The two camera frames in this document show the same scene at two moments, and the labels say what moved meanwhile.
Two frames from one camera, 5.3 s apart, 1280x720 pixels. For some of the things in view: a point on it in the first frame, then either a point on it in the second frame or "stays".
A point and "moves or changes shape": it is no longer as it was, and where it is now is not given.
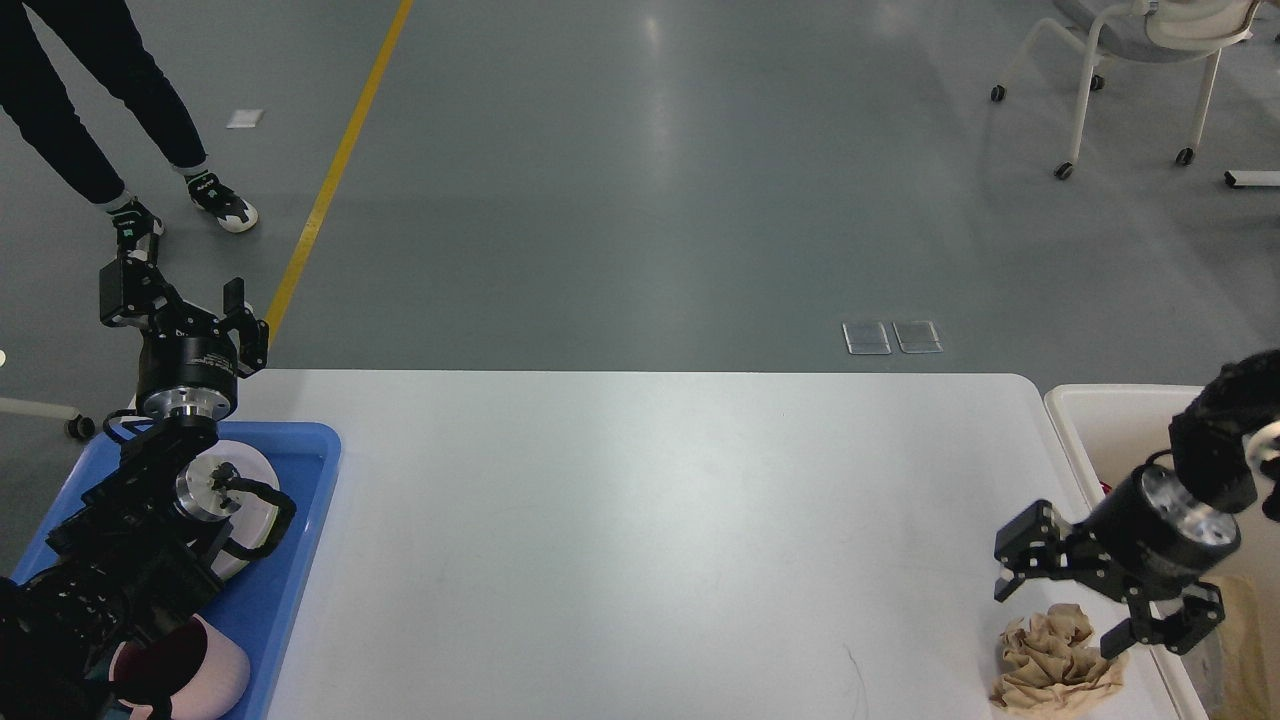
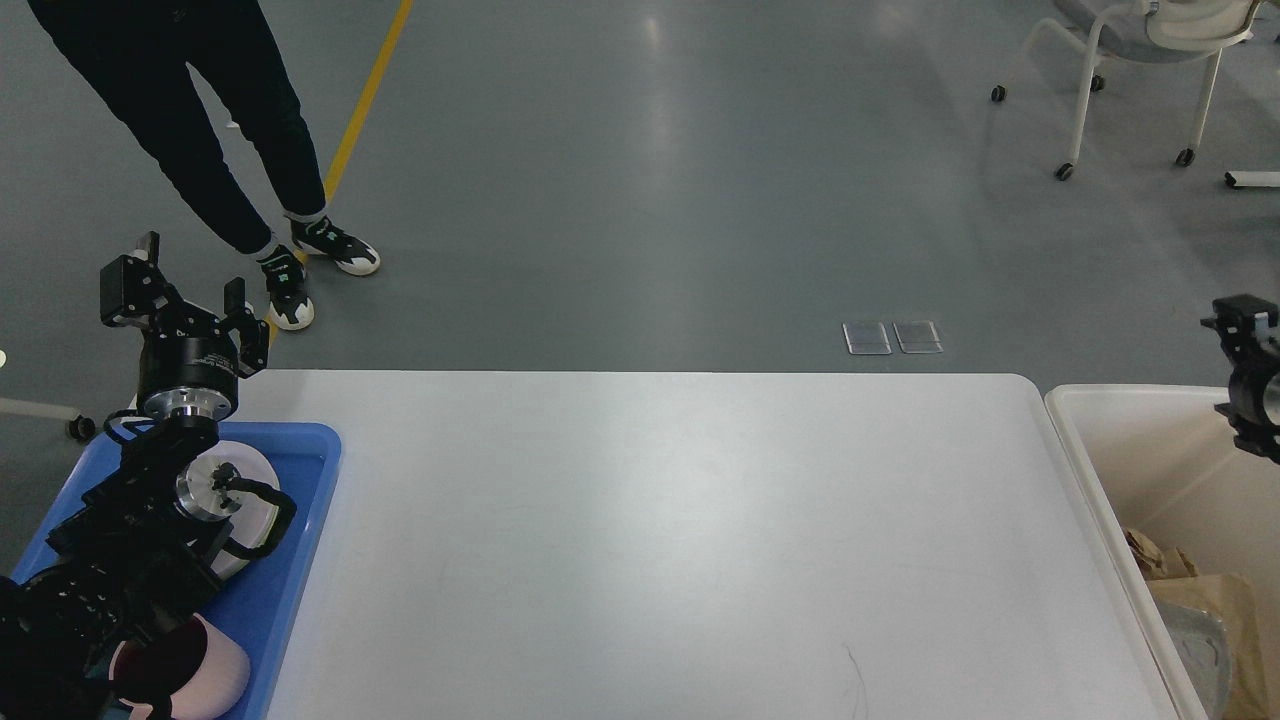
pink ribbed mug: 187,666 stays
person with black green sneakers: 36,92 to 140,51
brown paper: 1050,668 moves or changes shape
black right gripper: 1150,540 to 1248,377
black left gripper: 186,367 stays
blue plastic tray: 259,605 stays
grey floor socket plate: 866,338 stays
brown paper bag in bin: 1242,650 stays
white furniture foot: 1252,177 stays
